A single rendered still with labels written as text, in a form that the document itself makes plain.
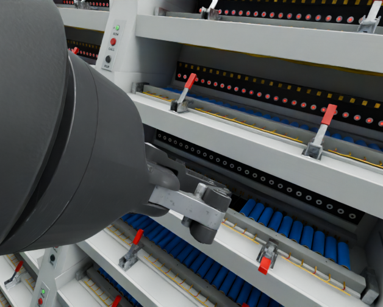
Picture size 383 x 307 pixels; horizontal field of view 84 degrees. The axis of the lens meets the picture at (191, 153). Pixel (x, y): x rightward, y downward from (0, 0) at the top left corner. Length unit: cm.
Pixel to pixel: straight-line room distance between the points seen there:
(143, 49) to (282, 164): 44
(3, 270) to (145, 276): 68
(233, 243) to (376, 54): 36
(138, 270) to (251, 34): 55
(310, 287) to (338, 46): 37
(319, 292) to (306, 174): 18
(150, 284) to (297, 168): 40
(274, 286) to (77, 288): 56
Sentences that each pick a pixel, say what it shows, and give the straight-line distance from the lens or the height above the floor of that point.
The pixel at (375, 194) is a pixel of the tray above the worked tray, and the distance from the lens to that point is 38.
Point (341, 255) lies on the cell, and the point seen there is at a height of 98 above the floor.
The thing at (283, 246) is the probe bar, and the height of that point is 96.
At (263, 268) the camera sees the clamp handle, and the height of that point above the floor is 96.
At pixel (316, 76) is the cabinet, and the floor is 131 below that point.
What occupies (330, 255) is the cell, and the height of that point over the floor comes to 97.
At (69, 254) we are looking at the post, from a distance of 73.
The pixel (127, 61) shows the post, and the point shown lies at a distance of 59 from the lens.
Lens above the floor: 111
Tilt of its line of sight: 8 degrees down
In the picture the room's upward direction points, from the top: 19 degrees clockwise
